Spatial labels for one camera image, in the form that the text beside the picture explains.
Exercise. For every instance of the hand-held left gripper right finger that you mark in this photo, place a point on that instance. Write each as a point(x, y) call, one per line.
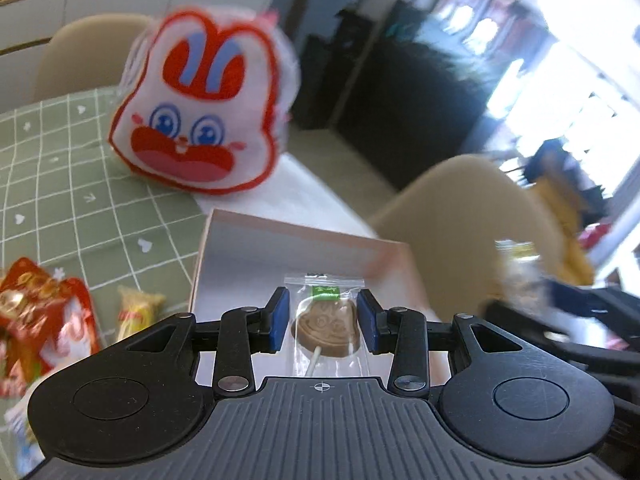
point(367, 325)

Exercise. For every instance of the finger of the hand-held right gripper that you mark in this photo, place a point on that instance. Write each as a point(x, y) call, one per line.
point(575, 317)
point(612, 372)

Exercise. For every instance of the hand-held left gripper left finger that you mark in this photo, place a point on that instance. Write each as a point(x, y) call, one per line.
point(278, 321)

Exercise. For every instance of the brown lollipop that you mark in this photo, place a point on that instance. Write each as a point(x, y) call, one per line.
point(324, 327)

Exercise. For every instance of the pink cardboard box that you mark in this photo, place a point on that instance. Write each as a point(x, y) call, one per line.
point(280, 255)

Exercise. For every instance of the pale green snack packet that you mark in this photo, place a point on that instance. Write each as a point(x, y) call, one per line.
point(517, 270)

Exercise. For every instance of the red white snack packet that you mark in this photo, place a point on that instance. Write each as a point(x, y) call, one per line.
point(70, 332)

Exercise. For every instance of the blue white snack packet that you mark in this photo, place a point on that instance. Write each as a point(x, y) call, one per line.
point(22, 435)

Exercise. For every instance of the beige chair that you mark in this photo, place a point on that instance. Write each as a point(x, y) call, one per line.
point(460, 220)
point(80, 55)

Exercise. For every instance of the yellow snack packet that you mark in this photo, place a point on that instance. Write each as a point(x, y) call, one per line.
point(135, 312)

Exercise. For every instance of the red white rabbit plush bag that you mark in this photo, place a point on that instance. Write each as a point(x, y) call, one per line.
point(200, 110)

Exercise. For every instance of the black cabinet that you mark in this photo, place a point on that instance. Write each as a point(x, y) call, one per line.
point(400, 100)

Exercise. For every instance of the green checked tablecloth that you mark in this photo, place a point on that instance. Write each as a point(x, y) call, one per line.
point(75, 195)

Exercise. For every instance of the red gold snack packet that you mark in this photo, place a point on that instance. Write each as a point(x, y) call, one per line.
point(17, 287)

